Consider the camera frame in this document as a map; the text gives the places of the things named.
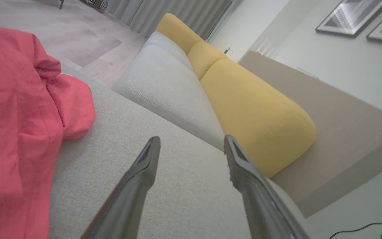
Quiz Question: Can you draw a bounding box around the grey pleated curtain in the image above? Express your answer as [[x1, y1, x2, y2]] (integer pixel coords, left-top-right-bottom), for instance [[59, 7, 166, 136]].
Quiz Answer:
[[106, 0, 234, 40]]

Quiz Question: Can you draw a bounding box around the small grey sofa seat cushion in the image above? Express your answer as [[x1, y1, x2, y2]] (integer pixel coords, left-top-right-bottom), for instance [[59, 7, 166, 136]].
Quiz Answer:
[[143, 32, 194, 71]]

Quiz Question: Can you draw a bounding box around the black mesh basket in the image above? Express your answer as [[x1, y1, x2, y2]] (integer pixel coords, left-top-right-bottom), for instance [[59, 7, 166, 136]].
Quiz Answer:
[[78, 0, 109, 14]]

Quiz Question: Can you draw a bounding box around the large grey sofa seat cushion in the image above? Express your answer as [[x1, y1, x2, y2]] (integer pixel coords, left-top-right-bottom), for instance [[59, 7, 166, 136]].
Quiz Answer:
[[48, 63, 307, 239]]

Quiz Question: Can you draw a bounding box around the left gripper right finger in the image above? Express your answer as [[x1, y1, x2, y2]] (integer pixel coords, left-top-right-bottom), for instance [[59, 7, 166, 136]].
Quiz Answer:
[[223, 135, 311, 239]]

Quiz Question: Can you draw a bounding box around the red Bulls 23 jersey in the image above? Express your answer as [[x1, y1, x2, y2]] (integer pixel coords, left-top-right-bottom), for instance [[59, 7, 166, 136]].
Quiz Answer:
[[0, 25, 96, 239]]

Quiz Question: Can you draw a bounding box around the large yellow sofa back cushion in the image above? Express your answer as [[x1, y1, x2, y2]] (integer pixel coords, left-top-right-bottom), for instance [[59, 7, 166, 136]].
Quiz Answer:
[[200, 57, 317, 178]]

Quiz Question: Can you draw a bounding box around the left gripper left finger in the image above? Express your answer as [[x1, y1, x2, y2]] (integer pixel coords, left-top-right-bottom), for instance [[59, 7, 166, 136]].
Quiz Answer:
[[82, 136, 161, 239]]

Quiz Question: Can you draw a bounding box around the small yellow sofa back cushion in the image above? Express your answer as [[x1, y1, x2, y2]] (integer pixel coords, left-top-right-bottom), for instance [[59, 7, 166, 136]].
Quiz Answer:
[[187, 40, 228, 81]]

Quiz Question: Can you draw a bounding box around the thin black floor cable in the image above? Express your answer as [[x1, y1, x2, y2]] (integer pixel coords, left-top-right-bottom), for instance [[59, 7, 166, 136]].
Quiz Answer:
[[329, 222, 382, 239]]

